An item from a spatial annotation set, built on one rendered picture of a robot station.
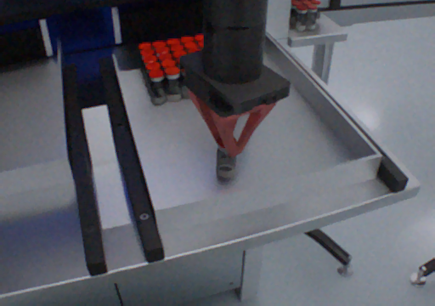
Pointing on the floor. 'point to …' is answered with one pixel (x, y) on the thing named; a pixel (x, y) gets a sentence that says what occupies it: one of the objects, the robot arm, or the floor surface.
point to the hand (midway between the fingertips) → (229, 143)
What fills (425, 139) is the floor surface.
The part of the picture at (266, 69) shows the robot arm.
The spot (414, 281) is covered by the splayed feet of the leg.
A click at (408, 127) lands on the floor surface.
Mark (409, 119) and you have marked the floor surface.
